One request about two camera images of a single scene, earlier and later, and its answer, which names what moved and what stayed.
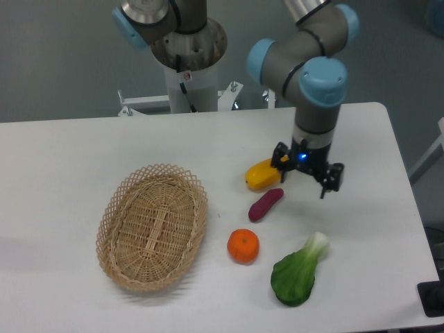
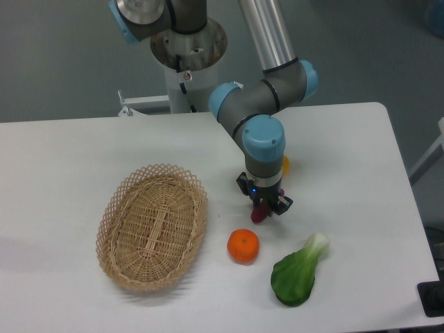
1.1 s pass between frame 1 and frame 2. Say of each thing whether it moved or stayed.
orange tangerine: stayed
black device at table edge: stayed
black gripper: moved
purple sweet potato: stayed
